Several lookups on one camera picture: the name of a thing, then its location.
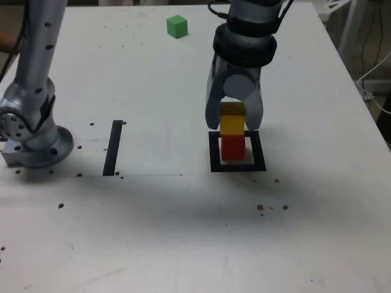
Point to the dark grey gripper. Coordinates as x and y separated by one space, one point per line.
247 70

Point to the yellow cube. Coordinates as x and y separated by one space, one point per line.
232 123

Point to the red cube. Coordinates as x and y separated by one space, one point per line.
232 148

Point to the green cube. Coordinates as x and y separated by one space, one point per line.
177 27

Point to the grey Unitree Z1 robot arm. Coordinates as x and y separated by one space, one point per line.
33 61

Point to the black tape square outline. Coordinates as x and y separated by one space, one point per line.
214 158

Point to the black tape strip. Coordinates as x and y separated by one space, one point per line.
112 149

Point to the white plastic chair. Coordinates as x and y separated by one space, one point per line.
328 9

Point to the white metal frame leg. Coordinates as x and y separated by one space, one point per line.
348 27

